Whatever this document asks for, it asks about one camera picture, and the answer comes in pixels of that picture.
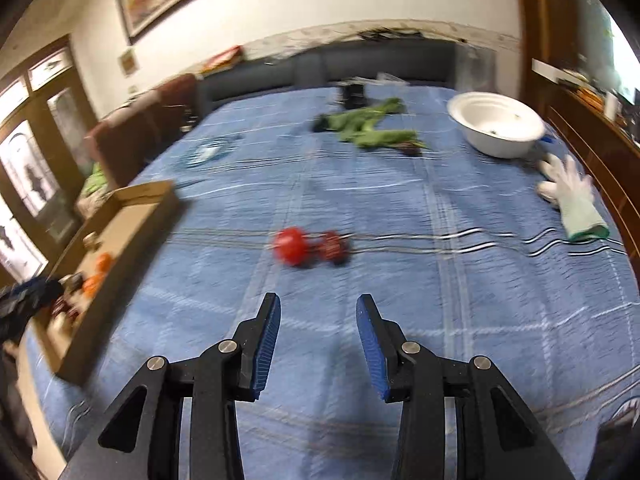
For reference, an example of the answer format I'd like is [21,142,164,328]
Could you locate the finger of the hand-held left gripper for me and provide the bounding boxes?
[0,279,63,343]

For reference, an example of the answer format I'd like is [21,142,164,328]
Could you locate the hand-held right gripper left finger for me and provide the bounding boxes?
[59,292,282,480]

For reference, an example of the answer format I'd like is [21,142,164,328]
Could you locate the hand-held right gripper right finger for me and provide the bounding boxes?
[356,294,576,480]

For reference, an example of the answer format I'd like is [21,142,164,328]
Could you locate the brown cardboard box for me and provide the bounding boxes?
[32,180,193,386]

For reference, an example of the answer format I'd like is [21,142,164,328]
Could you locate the red tomato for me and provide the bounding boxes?
[273,227,313,268]

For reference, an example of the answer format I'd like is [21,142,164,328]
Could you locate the wooden glass door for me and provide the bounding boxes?
[0,35,98,286]

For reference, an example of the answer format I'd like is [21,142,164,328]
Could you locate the brown upholstered chair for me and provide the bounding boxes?
[85,72,201,188]

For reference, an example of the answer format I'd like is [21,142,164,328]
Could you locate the green spinach leaves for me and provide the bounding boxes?
[312,97,431,152]

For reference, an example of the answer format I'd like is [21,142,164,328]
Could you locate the black electronic device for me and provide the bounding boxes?
[337,80,368,111]

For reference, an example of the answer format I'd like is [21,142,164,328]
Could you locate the white bowl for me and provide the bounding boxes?
[446,91,546,158]

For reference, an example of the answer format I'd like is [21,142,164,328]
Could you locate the dark grey sofa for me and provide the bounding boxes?
[195,40,458,126]

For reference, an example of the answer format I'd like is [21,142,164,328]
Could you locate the red flat box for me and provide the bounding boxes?
[200,45,246,77]

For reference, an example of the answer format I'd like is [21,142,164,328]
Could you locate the clear plastic container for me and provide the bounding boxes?
[455,42,498,96]

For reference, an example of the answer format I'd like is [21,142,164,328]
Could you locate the wooden sideboard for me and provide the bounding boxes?
[530,57,640,281]

